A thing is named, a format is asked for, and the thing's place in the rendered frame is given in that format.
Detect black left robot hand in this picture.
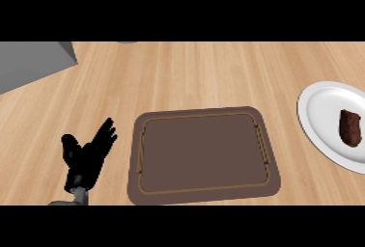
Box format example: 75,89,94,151
60,117,119,192

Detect brown tray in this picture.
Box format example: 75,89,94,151
125,106,282,206

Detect white plate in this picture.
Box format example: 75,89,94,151
297,80,365,176

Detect brown sweet potato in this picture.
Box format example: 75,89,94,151
338,109,363,149

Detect grey appliance block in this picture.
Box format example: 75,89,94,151
0,41,78,96

